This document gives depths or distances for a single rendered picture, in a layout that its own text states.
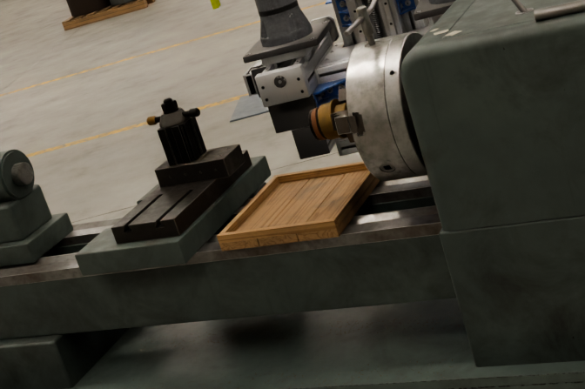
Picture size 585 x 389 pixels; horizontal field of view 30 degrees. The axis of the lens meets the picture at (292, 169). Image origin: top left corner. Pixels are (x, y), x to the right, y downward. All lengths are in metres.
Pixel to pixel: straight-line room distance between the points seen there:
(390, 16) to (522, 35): 1.08
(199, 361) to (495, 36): 1.20
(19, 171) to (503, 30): 1.40
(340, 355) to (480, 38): 0.89
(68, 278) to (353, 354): 0.75
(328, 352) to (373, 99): 0.68
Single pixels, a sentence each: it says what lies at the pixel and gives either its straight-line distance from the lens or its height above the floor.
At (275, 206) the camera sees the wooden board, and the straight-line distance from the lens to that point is 2.65.
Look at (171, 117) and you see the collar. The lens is 2.73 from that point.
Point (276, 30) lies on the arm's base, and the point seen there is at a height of 1.20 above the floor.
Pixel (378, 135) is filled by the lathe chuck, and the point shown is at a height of 1.07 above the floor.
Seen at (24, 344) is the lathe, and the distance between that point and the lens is 2.98.
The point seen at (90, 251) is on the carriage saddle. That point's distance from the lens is 2.67.
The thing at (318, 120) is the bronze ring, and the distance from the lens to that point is 2.47.
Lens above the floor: 1.73
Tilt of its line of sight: 17 degrees down
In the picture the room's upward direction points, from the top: 18 degrees counter-clockwise
